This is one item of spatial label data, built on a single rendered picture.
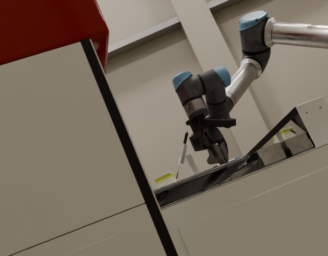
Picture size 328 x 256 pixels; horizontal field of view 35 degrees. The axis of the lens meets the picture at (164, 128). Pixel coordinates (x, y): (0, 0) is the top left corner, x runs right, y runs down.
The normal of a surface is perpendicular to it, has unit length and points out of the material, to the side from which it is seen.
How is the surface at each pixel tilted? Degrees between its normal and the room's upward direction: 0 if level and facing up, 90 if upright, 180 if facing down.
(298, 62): 90
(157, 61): 90
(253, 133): 90
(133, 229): 90
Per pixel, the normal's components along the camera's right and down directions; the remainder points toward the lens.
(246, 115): -0.11, -0.23
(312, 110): 0.14, -0.32
